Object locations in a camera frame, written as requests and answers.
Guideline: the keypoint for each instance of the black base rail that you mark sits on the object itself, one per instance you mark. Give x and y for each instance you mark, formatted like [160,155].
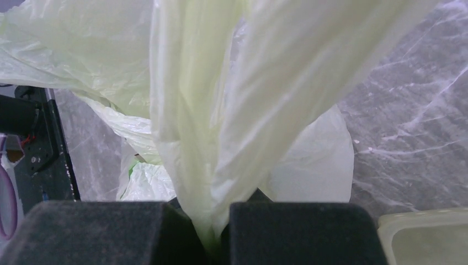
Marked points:
[45,172]

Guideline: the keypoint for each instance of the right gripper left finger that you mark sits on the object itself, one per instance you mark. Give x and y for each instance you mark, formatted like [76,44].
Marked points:
[63,232]

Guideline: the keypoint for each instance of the pale yellow plastic basket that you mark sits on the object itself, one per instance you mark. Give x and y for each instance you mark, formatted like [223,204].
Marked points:
[425,237]

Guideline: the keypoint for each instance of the light green plastic bag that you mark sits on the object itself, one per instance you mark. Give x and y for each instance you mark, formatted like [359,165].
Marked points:
[215,91]

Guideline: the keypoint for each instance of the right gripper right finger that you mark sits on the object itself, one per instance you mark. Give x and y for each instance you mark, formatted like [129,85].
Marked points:
[261,231]

